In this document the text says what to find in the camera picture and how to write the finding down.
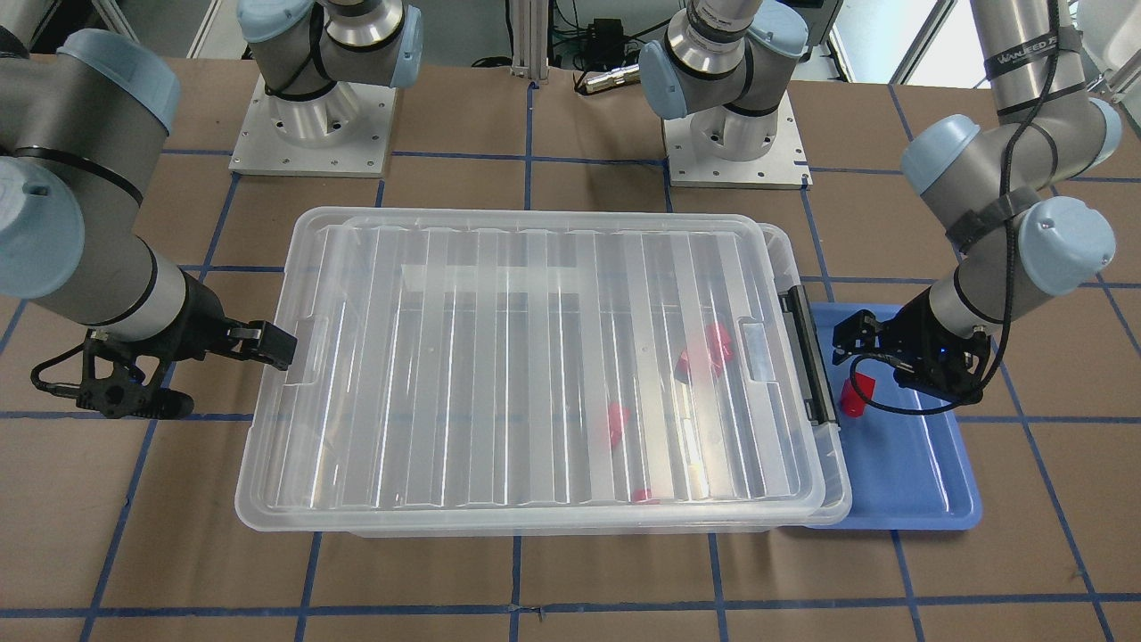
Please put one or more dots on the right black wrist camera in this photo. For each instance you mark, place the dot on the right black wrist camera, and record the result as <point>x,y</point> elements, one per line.
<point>119,379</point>

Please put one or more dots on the clear plastic box lid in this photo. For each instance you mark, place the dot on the clear plastic box lid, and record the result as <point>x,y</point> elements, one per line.
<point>535,366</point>

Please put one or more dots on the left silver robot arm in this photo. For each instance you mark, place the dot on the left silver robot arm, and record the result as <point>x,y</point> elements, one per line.
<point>726,66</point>

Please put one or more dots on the aluminium frame post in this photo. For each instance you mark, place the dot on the aluminium frame post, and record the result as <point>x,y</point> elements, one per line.
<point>530,23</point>

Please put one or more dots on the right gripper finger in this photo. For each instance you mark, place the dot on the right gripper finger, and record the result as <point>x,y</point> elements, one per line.
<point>261,342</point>

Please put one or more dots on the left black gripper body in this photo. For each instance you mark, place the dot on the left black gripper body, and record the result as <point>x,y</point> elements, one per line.
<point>911,327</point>

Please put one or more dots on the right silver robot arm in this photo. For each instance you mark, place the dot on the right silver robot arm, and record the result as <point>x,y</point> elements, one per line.
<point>82,134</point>

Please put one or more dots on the clear plastic storage box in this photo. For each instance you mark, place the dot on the clear plastic storage box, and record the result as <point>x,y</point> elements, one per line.
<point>570,374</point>

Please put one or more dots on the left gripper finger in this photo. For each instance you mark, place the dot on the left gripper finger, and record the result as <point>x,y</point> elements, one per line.
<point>857,335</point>

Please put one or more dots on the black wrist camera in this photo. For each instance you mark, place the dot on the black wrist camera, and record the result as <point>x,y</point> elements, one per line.
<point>952,372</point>
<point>119,379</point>

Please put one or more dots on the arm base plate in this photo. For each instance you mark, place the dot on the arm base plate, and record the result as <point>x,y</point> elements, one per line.
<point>345,133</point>
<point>718,148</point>

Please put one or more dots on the blue plastic tray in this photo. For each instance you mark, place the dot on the blue plastic tray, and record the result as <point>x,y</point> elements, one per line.
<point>905,473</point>

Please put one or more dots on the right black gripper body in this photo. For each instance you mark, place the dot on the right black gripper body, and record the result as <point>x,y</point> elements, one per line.
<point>198,322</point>

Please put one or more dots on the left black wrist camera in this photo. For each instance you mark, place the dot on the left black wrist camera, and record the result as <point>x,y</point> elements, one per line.
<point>952,372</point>

